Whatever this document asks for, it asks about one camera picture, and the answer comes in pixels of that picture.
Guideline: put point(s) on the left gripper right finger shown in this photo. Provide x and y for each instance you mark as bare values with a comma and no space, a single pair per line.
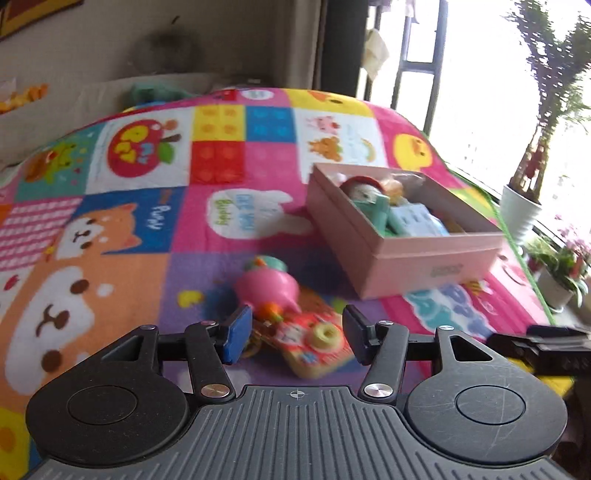
382,347

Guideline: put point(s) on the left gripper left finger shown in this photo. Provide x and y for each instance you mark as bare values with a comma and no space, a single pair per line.
210,346

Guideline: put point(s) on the pink pig toy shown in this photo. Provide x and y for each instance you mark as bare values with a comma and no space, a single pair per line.
267,288

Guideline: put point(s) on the red hat crochet doll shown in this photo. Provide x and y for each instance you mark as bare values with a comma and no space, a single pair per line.
363,189

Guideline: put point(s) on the white plastic adapter block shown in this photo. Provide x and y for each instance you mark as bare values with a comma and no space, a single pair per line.
415,220

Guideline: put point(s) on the green teal plastic toy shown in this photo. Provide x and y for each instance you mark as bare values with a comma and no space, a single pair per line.
380,213

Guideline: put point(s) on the bagged brown snack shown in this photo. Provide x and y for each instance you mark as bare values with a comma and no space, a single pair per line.
398,188

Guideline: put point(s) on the small white flower pot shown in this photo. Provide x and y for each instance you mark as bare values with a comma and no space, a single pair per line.
555,295

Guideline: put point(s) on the pink cardboard box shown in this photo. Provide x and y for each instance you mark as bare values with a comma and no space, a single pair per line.
379,266

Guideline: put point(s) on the tall potted tree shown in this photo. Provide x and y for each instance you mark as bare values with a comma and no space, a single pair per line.
558,65

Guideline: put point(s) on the white tall plant pot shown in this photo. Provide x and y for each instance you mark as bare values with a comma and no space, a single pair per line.
518,214

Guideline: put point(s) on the colourful cartoon play mat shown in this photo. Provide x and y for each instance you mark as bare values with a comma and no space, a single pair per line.
149,216

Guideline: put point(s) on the green plush toy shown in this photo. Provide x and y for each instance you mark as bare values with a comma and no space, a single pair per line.
142,93

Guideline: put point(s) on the hanging yellow towel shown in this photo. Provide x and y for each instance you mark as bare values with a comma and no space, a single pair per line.
375,53

